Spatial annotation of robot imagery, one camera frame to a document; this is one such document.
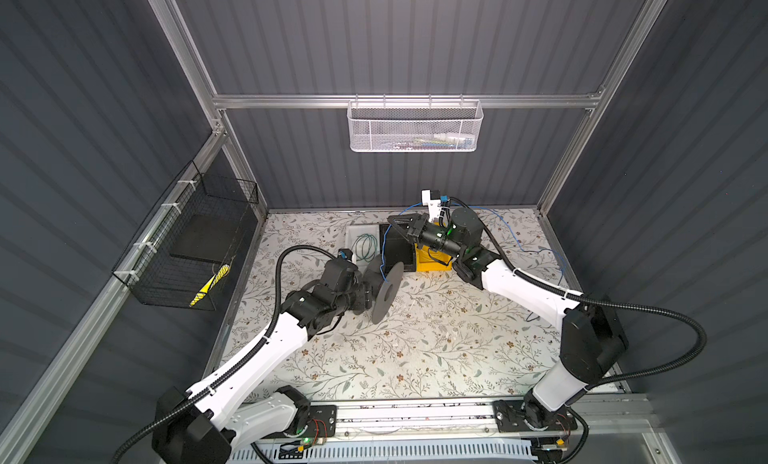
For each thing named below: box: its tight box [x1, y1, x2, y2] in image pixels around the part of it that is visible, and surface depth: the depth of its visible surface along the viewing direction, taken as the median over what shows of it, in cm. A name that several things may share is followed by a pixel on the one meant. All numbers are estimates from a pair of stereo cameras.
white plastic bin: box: [345, 224, 381, 271], surface depth 107 cm
